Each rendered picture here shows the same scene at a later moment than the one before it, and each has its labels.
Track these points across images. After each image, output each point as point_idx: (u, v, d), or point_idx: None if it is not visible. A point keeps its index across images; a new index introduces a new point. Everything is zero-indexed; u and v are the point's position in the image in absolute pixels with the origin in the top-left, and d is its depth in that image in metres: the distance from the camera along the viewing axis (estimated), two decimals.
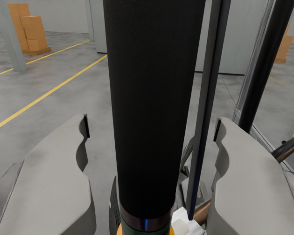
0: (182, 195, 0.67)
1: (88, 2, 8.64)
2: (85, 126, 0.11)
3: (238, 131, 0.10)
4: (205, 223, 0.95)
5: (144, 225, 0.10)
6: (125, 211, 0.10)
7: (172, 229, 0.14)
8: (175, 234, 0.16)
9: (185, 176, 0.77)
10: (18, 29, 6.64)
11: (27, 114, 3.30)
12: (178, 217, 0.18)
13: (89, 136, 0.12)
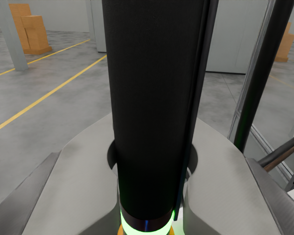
0: (182, 198, 0.68)
1: (89, 1, 8.63)
2: None
3: (202, 126, 0.10)
4: None
5: (144, 226, 0.10)
6: (126, 212, 0.10)
7: (172, 229, 0.14)
8: (175, 234, 0.17)
9: (185, 179, 0.79)
10: (20, 29, 6.66)
11: (29, 114, 3.33)
12: (178, 217, 0.18)
13: None
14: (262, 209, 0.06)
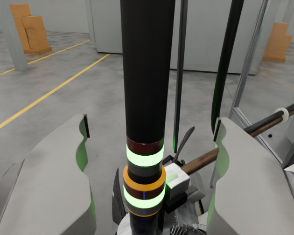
0: None
1: (88, 2, 8.69)
2: (85, 126, 0.11)
3: (238, 131, 0.10)
4: (201, 214, 1.01)
5: (143, 149, 0.15)
6: (130, 141, 0.15)
7: (164, 168, 0.19)
8: (167, 178, 0.21)
9: None
10: (20, 29, 6.71)
11: (30, 113, 3.37)
12: (170, 169, 0.23)
13: (89, 136, 0.12)
14: None
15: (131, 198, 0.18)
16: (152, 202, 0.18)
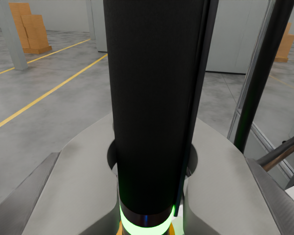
0: (183, 195, 0.67)
1: (89, 0, 8.62)
2: None
3: (202, 126, 0.10)
4: None
5: (144, 221, 0.10)
6: (125, 207, 0.10)
7: (172, 226, 0.14)
8: (175, 231, 0.16)
9: (185, 176, 0.77)
10: (19, 28, 6.65)
11: (28, 112, 3.31)
12: (178, 215, 0.18)
13: None
14: (262, 210, 0.06)
15: None
16: None
